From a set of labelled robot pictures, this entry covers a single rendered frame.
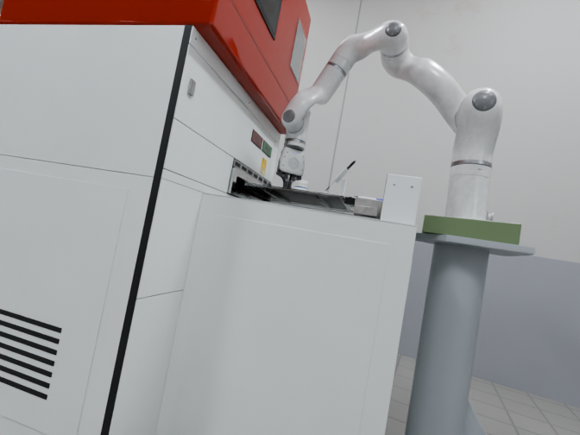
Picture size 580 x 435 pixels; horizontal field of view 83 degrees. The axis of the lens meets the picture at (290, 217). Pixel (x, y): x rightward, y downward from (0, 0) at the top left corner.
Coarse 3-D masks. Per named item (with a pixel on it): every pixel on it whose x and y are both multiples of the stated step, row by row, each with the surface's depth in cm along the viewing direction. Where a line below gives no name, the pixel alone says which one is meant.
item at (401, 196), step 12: (396, 180) 93; (408, 180) 92; (420, 180) 91; (396, 192) 92; (408, 192) 92; (384, 204) 93; (396, 204) 92; (408, 204) 91; (384, 216) 93; (396, 216) 92; (408, 216) 91
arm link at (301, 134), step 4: (308, 112) 128; (304, 116) 127; (308, 116) 129; (304, 120) 126; (308, 120) 129; (304, 124) 126; (308, 124) 130; (304, 128) 127; (288, 132) 127; (292, 132) 126; (296, 132) 126; (300, 132) 126; (304, 132) 128; (288, 136) 127; (292, 136) 127; (296, 136) 126; (300, 136) 127; (304, 136) 128; (300, 140) 127; (304, 140) 128
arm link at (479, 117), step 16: (480, 96) 99; (496, 96) 98; (464, 112) 102; (480, 112) 99; (496, 112) 98; (464, 128) 103; (480, 128) 101; (496, 128) 100; (464, 144) 105; (480, 144) 103; (464, 160) 104; (480, 160) 103
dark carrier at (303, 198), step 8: (264, 192) 137; (280, 192) 128; (288, 192) 123; (288, 200) 150; (296, 200) 144; (304, 200) 139; (312, 200) 134; (328, 200) 125; (336, 200) 121; (336, 208) 147; (344, 208) 141
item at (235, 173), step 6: (234, 168) 117; (234, 174) 117; (240, 174) 122; (246, 174) 127; (234, 180) 118; (246, 180) 128; (252, 180) 134; (228, 186) 117; (234, 186) 119; (228, 192) 117; (234, 192) 119; (240, 192) 124; (240, 198) 128; (252, 198) 137; (270, 198) 159
